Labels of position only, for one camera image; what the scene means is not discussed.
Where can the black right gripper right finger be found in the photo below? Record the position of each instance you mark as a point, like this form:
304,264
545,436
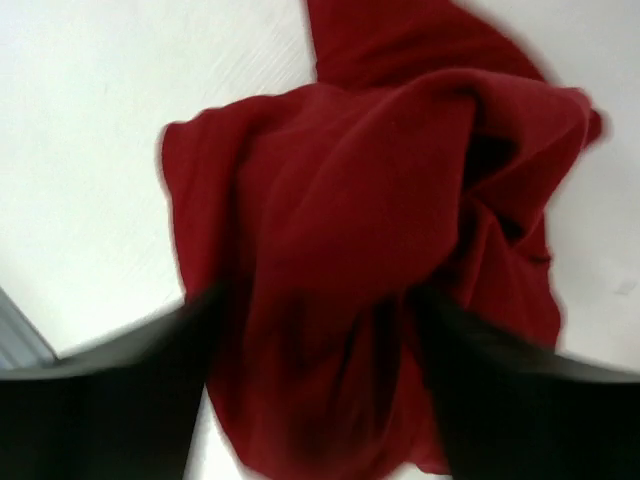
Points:
506,409

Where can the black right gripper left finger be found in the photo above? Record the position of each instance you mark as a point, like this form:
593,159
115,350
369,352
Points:
124,409

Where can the dark red t shirt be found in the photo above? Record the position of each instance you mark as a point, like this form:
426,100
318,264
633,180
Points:
426,150

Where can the aluminium left table rail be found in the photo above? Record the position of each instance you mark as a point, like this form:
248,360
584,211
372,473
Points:
21,345

